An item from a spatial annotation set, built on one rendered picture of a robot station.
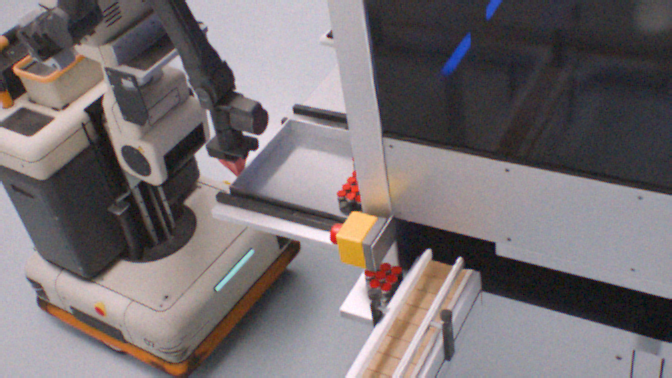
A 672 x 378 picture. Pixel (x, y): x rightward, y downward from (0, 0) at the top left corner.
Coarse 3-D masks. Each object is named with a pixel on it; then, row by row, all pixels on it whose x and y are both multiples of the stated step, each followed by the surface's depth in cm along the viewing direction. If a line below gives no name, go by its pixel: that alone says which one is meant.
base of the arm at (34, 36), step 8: (40, 16) 195; (32, 24) 197; (40, 24) 194; (24, 32) 196; (32, 32) 196; (40, 32) 194; (24, 40) 195; (32, 40) 196; (40, 40) 195; (48, 40) 195; (32, 48) 196; (40, 48) 197; (48, 48) 197; (56, 48) 197; (40, 56) 196; (48, 56) 197
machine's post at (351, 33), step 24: (336, 0) 134; (360, 0) 132; (336, 24) 137; (360, 24) 135; (336, 48) 141; (360, 48) 138; (360, 72) 142; (360, 96) 145; (360, 120) 149; (360, 144) 153; (360, 168) 157; (384, 168) 154; (360, 192) 161; (384, 192) 158; (384, 216) 162
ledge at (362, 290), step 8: (360, 280) 169; (352, 288) 168; (360, 288) 167; (352, 296) 166; (360, 296) 166; (344, 304) 165; (352, 304) 165; (360, 304) 164; (368, 304) 164; (344, 312) 164; (352, 312) 163; (360, 312) 163; (368, 312) 163; (360, 320) 163; (368, 320) 162
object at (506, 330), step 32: (512, 288) 162; (544, 288) 161; (480, 320) 169; (512, 320) 164; (544, 320) 159; (576, 320) 155; (608, 320) 153; (640, 320) 152; (480, 352) 176; (512, 352) 171; (544, 352) 166; (576, 352) 162; (608, 352) 157; (640, 352) 153
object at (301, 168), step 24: (288, 120) 206; (288, 144) 205; (312, 144) 203; (336, 144) 202; (264, 168) 199; (288, 168) 198; (312, 168) 197; (336, 168) 195; (240, 192) 190; (264, 192) 193; (288, 192) 192; (312, 192) 190; (336, 192) 189; (336, 216) 179
